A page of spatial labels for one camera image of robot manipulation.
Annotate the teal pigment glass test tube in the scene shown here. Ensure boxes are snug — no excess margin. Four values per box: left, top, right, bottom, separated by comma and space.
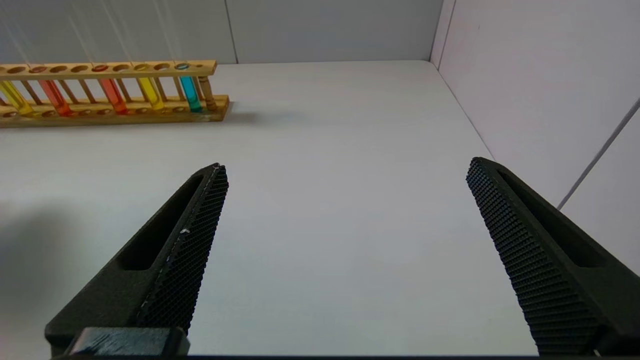
151, 0, 203, 113

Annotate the yellow pigment glass test tube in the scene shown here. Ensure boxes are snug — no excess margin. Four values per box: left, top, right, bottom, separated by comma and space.
114, 0, 166, 111
0, 0, 37, 119

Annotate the wooden test tube rack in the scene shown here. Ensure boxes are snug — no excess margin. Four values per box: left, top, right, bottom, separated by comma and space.
0, 60, 231, 129

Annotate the orange pigment glass test tube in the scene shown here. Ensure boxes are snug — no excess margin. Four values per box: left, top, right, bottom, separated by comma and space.
19, 0, 74, 117
74, 0, 129, 115

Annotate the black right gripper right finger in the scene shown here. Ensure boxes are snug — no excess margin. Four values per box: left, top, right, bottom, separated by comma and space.
466, 157, 640, 357

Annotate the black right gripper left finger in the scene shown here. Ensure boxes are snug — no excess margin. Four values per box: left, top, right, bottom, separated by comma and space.
45, 163, 229, 357

